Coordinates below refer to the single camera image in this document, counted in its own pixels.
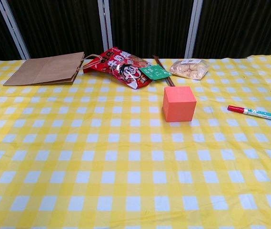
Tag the orange pink foam cube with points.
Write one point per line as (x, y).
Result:
(178, 105)

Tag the red capped marker pen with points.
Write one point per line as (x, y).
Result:
(254, 113)

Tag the small green packet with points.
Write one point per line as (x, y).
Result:
(154, 72)

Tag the red cartoon snack bag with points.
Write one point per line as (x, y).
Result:
(118, 70)

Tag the yellow white checkered tablecloth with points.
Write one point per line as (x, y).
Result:
(102, 167)

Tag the clear bag of puffed snacks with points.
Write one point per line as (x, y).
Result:
(188, 69)

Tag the brown paper bag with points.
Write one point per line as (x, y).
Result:
(44, 69)

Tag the white metal frame post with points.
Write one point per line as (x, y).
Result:
(104, 23)
(13, 28)
(193, 26)

